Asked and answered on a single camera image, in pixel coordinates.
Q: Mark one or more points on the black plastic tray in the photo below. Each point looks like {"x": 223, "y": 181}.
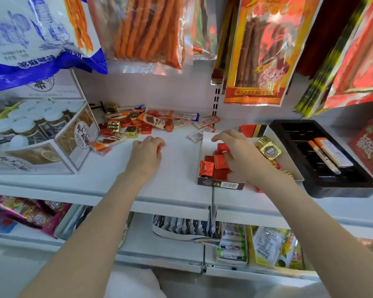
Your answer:
{"x": 298, "y": 139}

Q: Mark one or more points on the clear bag of orange sticks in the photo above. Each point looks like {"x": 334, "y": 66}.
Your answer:
{"x": 143, "y": 27}

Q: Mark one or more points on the person's right hand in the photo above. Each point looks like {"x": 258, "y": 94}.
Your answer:
{"x": 248, "y": 156}

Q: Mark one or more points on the white blue snack bag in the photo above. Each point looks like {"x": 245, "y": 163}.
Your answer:
{"x": 28, "y": 34}

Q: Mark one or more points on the yellow black striped bags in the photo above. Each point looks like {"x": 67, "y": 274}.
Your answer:
{"x": 317, "y": 89}

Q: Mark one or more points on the person's left hand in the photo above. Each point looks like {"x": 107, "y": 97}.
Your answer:
{"x": 144, "y": 158}

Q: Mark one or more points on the heap of gold candies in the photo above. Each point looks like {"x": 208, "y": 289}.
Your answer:
{"x": 270, "y": 151}

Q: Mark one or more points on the printed jar display box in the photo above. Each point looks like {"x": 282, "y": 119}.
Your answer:
{"x": 80, "y": 134}

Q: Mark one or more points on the white box of red chocolates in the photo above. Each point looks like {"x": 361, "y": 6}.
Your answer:
{"x": 208, "y": 145}

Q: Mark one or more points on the black metal hook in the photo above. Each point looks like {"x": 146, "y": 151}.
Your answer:
{"x": 96, "y": 106}

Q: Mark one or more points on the red orange snack bag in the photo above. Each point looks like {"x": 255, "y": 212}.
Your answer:
{"x": 360, "y": 58}

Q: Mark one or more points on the pile of pink snack packets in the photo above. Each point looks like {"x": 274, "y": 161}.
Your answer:
{"x": 25, "y": 211}

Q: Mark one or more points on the red Filer candy box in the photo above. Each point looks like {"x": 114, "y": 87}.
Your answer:
{"x": 250, "y": 130}

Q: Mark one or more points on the person's left forearm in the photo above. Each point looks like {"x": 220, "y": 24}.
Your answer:
{"x": 90, "y": 245}

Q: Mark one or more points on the white metal shelf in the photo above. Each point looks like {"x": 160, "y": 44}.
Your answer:
{"x": 174, "y": 170}

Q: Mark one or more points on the yellow red bag brown sticks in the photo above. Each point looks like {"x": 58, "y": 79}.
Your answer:
{"x": 261, "y": 49}

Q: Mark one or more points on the clear green print snack bag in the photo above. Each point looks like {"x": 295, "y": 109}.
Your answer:
{"x": 203, "y": 24}

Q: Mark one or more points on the stack of green white packets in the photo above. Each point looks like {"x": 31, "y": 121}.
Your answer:
{"x": 233, "y": 245}

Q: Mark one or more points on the dark brown snack bag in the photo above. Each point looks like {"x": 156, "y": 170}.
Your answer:
{"x": 225, "y": 43}

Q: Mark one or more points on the pile of mixed candies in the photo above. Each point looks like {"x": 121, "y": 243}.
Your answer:
{"x": 132, "y": 131}

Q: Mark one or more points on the dark red snack bag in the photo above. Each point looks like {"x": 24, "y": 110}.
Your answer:
{"x": 326, "y": 31}

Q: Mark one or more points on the person's right forearm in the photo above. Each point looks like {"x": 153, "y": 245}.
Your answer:
{"x": 323, "y": 238}

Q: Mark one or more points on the red cardboard display box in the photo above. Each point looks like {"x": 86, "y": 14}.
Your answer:
{"x": 370, "y": 148}

